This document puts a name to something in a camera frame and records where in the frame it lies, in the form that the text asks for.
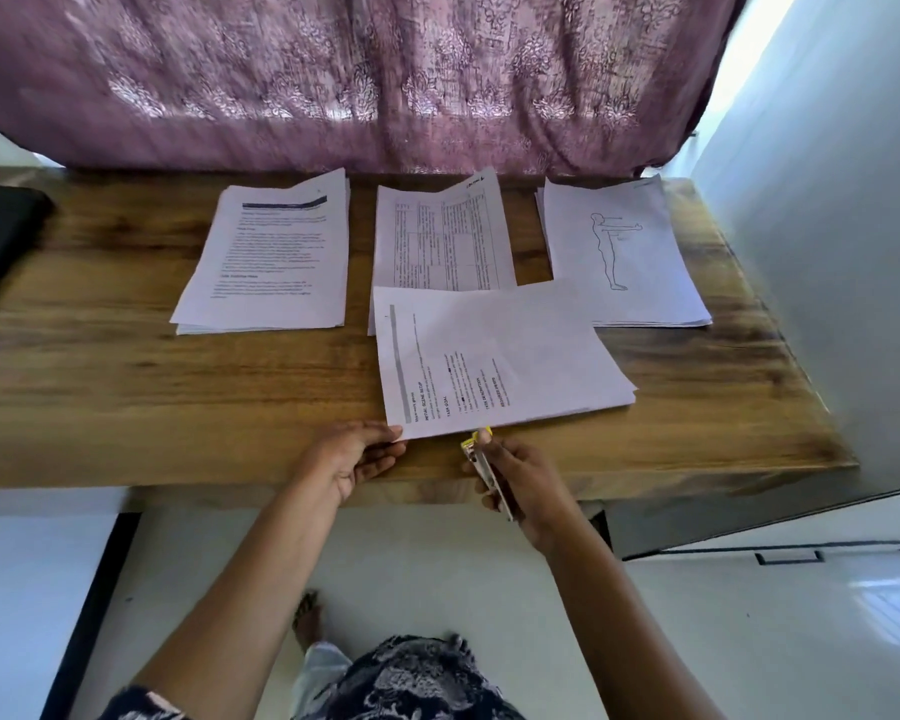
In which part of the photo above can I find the stack of table-printed sheets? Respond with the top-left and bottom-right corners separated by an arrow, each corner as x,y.
367,167 -> 519,336

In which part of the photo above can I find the body figure paper stack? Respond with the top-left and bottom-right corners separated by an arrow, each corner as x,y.
535,176 -> 716,330

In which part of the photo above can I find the person's left hand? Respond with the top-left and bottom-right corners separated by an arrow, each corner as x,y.
297,421 -> 410,507

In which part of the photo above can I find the person's right hand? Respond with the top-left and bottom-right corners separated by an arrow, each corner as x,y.
472,431 -> 587,556

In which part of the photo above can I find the person's bare foot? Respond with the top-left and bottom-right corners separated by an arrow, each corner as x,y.
291,590 -> 329,655

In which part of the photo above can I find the person's right forearm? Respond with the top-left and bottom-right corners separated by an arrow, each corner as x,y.
547,517 -> 722,720

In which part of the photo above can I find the silver yellow black stapler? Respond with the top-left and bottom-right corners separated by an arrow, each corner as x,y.
459,427 -> 519,522

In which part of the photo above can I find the person's left forearm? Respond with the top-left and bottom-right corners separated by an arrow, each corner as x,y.
132,487 -> 347,720

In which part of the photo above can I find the black folder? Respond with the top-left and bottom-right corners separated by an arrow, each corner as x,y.
0,184 -> 57,327

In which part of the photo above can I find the pink patterned curtain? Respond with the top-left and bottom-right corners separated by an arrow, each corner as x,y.
0,0 -> 752,180

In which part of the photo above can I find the stack of printed papers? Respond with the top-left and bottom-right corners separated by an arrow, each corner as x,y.
370,280 -> 639,442

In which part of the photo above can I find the stack with dark header bar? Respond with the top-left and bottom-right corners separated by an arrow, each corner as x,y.
169,167 -> 353,336

